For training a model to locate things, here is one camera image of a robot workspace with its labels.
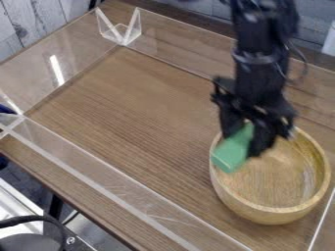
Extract blue object at left edge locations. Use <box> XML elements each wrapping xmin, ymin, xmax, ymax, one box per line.
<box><xmin>0</xmin><ymin>104</ymin><xmax>17</xmax><ymax>115</ymax></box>

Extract clear acrylic front wall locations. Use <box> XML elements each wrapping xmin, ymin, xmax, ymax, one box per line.
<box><xmin>0</xmin><ymin>93</ymin><xmax>250</xmax><ymax>251</ymax></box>

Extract black table leg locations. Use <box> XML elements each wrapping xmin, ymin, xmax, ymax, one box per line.
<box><xmin>48</xmin><ymin>195</ymin><xmax>64</xmax><ymax>220</ymax></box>

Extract brown wooden bowl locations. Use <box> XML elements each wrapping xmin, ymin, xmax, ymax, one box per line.
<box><xmin>209</xmin><ymin>129</ymin><xmax>331</xmax><ymax>226</ymax></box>

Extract black metal mount plate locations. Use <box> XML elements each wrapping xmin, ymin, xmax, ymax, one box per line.
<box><xmin>42</xmin><ymin>223</ymin><xmax>98</xmax><ymax>251</ymax></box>

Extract green rectangular block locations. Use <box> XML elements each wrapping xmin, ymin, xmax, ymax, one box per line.
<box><xmin>209</xmin><ymin>123</ymin><xmax>253</xmax><ymax>174</ymax></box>

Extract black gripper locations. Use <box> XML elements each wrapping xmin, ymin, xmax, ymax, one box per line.
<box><xmin>210</xmin><ymin>49</ymin><xmax>297</xmax><ymax>157</ymax></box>

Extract black cable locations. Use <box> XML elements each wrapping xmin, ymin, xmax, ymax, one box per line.
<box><xmin>0</xmin><ymin>215</ymin><xmax>69</xmax><ymax>251</ymax></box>

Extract clear acrylic corner bracket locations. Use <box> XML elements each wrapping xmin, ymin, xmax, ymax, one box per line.
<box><xmin>96</xmin><ymin>8</ymin><xmax>141</xmax><ymax>46</ymax></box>

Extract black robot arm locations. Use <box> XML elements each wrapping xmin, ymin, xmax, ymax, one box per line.
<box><xmin>210</xmin><ymin>0</ymin><xmax>300</xmax><ymax>157</ymax></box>

